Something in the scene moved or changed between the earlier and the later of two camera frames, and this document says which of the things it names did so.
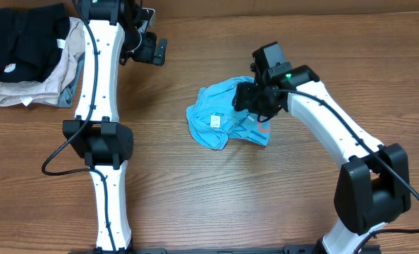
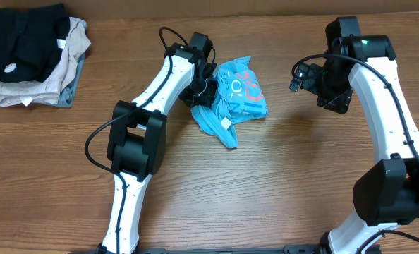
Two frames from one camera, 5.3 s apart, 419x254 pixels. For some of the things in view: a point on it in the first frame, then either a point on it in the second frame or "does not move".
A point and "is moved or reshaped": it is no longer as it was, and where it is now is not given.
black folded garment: x=24 y=43 does not move
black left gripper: x=161 y=51 -> x=200 y=94
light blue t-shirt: x=213 y=117 is moved or reshaped
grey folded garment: x=68 y=93 does not move
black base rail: x=288 y=249 does not move
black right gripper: x=247 y=101 -> x=339 y=104
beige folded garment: x=47 y=90 does not move
